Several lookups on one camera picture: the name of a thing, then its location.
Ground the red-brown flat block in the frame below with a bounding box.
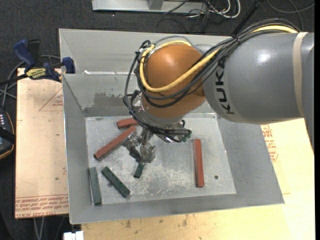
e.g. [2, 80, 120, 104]
[93, 125, 137, 161]
[192, 138, 206, 189]
[116, 118, 139, 130]

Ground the dark green block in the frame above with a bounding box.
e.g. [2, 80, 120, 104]
[87, 167, 103, 206]
[133, 161, 146, 179]
[101, 166, 131, 199]

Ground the brown cardboard board red print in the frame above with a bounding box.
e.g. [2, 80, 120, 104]
[14, 67, 70, 220]

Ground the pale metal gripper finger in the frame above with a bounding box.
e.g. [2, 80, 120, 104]
[139, 143, 157, 164]
[122, 134, 142, 163]

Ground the grey metal bin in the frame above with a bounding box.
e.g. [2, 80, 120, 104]
[58, 28, 285, 225]

